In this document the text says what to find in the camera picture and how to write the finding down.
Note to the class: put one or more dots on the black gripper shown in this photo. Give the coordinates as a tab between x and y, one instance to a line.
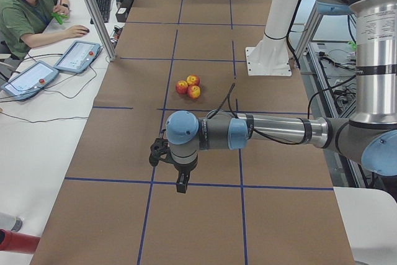
183	170

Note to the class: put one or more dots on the brown paper table cover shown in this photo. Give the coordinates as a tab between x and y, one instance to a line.
268	203

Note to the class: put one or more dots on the black box on desk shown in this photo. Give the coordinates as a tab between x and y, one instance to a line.
123	10

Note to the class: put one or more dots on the teach pendant tablet near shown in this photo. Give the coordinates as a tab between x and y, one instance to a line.
31	81

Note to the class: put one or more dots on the aluminium frame post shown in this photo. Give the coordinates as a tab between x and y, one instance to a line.
100	28

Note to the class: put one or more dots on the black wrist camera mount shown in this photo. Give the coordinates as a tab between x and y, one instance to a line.
160	150

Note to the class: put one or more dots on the red yellow apple back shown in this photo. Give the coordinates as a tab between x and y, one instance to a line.
193	80

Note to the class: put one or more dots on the teach pendant tablet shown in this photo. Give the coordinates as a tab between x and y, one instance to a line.
31	81
78	57

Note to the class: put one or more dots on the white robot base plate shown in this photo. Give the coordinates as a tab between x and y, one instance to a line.
268	58

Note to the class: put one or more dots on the red yellow apple front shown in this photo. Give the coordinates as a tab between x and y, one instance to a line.
194	91

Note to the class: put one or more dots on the black keyboard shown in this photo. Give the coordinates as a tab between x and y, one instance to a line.
104	7

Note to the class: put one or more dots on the teach pendant tablet far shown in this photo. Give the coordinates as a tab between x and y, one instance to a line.
78	57

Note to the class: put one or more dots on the red yellow apple left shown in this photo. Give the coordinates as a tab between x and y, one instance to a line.
181	87

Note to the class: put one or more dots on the person in green shirt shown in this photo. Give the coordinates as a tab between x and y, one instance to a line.
23	23

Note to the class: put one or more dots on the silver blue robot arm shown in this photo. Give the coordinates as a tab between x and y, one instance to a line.
367	137

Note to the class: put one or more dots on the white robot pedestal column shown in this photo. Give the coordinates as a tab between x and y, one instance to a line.
279	19

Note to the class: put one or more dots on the red cylinder object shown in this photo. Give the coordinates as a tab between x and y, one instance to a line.
16	242

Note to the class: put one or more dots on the green plastic object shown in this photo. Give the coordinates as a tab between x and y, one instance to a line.
60	18

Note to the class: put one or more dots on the red yellow apple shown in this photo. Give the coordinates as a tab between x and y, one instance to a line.
193	80
181	87
194	91

